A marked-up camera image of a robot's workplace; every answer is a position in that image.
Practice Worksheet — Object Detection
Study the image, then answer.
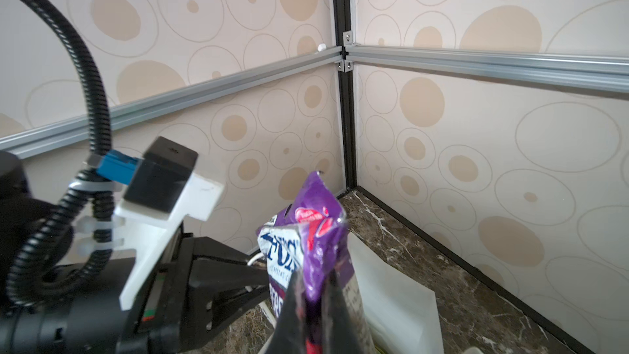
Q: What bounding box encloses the white patterned paper bag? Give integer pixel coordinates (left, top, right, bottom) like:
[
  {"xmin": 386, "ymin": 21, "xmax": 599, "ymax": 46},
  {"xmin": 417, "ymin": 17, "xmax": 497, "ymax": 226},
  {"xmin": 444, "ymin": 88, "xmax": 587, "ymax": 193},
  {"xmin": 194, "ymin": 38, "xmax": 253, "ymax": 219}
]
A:
[{"xmin": 260, "ymin": 234, "xmax": 444, "ymax": 353}]

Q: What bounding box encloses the left aluminium rail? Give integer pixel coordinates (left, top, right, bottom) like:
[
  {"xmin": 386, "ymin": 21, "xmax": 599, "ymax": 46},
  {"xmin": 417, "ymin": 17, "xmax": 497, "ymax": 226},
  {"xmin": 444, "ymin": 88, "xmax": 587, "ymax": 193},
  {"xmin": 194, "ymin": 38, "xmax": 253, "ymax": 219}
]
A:
[{"xmin": 1, "ymin": 46, "xmax": 342, "ymax": 158}]

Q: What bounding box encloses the purple snack packet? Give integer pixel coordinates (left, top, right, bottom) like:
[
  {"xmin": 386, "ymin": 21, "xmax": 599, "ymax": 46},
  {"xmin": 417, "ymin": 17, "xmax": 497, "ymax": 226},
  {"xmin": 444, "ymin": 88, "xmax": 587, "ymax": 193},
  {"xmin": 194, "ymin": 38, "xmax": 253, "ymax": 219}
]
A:
[{"xmin": 258, "ymin": 171, "xmax": 355, "ymax": 353}]

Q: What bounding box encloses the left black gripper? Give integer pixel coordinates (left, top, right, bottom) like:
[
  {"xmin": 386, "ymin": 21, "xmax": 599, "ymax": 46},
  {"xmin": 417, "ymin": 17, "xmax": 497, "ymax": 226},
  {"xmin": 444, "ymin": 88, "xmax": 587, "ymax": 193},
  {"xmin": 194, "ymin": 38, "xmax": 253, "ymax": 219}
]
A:
[{"xmin": 117, "ymin": 235, "xmax": 270, "ymax": 353}]

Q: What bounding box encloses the back aluminium rail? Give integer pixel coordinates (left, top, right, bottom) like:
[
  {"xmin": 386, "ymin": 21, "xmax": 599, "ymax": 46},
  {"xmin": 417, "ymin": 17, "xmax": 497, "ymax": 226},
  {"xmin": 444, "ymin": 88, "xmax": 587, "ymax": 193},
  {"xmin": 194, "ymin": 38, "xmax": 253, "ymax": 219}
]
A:
[{"xmin": 342, "ymin": 31, "xmax": 628, "ymax": 96}]

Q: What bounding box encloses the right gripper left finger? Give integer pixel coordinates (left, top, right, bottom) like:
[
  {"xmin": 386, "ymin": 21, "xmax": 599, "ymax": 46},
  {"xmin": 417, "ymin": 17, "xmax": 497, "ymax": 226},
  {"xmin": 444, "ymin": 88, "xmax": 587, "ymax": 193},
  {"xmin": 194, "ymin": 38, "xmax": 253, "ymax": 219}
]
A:
[{"xmin": 265, "ymin": 270, "xmax": 306, "ymax": 354}]

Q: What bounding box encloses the left black corrugated cable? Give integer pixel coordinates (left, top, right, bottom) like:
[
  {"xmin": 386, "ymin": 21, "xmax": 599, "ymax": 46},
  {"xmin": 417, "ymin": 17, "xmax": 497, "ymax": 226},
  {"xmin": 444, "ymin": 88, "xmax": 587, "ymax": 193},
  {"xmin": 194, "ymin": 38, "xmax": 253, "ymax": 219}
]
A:
[{"xmin": 0, "ymin": 0, "xmax": 117, "ymax": 309}]

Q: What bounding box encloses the aluminium rail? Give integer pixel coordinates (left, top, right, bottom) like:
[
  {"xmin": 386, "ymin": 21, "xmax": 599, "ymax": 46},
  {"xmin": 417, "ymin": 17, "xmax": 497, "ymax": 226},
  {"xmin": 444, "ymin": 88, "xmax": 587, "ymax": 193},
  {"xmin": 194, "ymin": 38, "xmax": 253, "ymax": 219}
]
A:
[
  {"xmin": 342, "ymin": 31, "xmax": 628, "ymax": 96},
  {"xmin": 1, "ymin": 46, "xmax": 342, "ymax": 158}
]

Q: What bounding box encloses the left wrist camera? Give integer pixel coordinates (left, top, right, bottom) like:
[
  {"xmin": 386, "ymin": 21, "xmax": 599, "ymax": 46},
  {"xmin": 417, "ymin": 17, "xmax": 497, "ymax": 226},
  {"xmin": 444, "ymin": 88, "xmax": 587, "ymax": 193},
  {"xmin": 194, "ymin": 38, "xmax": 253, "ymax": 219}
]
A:
[{"xmin": 97, "ymin": 137, "xmax": 226, "ymax": 311}]

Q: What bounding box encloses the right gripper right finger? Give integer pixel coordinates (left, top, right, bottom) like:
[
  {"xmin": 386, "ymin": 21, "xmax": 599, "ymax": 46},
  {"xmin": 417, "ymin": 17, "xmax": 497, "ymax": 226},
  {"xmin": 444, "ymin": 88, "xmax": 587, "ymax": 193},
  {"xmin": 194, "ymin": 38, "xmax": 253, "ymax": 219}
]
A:
[{"xmin": 321, "ymin": 270, "xmax": 362, "ymax": 354}]

